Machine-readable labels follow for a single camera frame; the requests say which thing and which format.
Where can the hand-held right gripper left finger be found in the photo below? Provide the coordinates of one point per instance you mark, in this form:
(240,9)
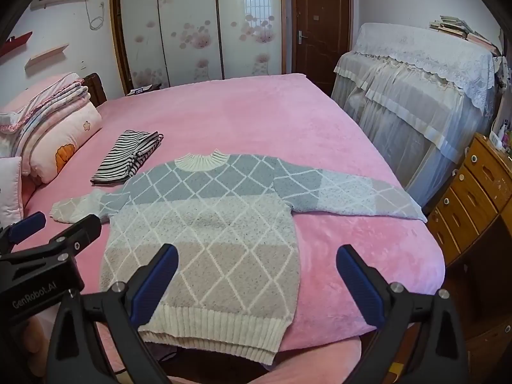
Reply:
(156,284)

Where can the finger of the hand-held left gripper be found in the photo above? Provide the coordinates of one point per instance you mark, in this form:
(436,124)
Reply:
(80,232)
(28,224)

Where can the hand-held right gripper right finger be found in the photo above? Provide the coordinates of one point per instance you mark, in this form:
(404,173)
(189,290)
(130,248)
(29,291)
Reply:
(358,284)

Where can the grey diamond pattern knit sweater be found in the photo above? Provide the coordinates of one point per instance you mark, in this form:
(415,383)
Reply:
(200,228)

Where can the white pink cushion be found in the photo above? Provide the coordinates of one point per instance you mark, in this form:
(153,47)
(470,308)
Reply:
(10,192)

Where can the black white striped folded garment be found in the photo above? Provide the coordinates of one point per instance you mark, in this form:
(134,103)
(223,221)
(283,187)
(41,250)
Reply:
(120,160)

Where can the pink comforter with orange print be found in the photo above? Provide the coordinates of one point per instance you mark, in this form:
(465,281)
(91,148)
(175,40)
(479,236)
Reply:
(68,136)

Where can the pastel striped folded blanket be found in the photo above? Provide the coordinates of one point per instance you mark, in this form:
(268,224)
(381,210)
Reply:
(56,108)

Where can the pink frilled pillow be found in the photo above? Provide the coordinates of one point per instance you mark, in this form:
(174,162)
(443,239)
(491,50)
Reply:
(44,96)

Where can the wooden drawer cabinet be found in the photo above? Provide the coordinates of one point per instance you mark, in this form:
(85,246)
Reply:
(472,196)

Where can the dark wooden headboard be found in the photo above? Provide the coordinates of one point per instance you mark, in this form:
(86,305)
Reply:
(96,88)

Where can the dark nightstand with papers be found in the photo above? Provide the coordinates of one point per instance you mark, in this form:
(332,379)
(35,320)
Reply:
(142,89)

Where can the pink fleece bed blanket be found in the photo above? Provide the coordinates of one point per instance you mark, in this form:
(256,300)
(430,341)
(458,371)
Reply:
(260,120)

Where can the furniture under white lace cover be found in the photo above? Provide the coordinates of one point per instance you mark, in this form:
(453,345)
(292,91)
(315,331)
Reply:
(412,88)

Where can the bottles on cabinet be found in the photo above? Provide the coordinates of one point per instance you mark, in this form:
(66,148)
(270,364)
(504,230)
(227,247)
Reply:
(502,134)

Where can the floral sliding door wardrobe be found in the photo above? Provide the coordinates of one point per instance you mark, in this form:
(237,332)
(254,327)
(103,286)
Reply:
(192,20)

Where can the brown wooden door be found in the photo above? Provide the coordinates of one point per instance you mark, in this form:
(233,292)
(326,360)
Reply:
(320,16)

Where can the pile of books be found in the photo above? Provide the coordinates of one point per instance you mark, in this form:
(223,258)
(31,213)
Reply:
(460,30)

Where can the pink wall shelf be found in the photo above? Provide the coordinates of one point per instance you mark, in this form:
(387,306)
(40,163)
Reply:
(46,56)

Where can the red wall shelf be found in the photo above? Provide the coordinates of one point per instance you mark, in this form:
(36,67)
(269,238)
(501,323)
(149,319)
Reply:
(16,44)

